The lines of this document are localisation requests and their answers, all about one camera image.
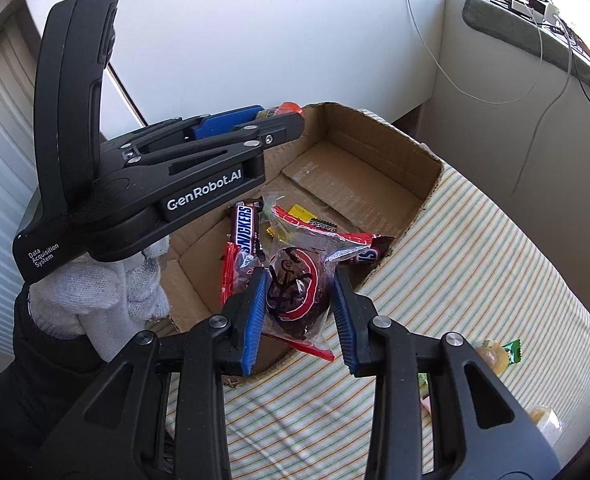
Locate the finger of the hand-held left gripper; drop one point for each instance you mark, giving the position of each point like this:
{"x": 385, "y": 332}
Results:
{"x": 225, "y": 122}
{"x": 275, "y": 132}

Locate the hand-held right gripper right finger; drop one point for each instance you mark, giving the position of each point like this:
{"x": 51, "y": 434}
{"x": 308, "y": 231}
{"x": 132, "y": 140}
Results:
{"x": 342, "y": 320}

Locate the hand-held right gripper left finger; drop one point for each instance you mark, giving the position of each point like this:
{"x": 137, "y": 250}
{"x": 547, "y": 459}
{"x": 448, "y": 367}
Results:
{"x": 255, "y": 320}

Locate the cardboard box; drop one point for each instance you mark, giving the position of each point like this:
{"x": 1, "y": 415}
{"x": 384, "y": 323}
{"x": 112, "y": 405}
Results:
{"x": 325, "y": 170}

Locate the brown chocolate bar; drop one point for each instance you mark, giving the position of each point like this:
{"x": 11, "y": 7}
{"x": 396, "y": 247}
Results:
{"x": 245, "y": 225}
{"x": 372, "y": 254}

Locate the yellow snack packet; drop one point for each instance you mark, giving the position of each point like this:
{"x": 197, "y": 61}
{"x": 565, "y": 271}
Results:
{"x": 300, "y": 212}

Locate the person's left forearm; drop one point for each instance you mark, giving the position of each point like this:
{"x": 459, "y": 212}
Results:
{"x": 25, "y": 390}

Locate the person's left hand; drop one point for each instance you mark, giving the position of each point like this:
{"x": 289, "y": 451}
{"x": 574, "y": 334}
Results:
{"x": 100, "y": 300}

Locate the white slatted panel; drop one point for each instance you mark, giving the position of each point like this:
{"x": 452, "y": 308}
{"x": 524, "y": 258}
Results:
{"x": 0, "y": 185}

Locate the white wardrobe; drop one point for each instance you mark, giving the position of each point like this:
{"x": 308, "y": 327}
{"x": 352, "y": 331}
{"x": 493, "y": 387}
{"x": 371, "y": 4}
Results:
{"x": 275, "y": 35}

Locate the striped blanket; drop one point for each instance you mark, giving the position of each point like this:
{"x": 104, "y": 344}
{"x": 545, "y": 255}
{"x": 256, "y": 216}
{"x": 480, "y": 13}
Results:
{"x": 475, "y": 260}

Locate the yellow jelly cup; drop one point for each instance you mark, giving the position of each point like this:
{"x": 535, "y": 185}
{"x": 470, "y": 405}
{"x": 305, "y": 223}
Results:
{"x": 545, "y": 422}
{"x": 492, "y": 355}

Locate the green candy wrapper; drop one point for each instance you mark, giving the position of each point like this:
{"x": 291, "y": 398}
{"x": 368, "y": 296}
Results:
{"x": 512, "y": 351}

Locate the white power strip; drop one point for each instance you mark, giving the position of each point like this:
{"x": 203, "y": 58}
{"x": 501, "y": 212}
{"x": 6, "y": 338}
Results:
{"x": 532, "y": 9}

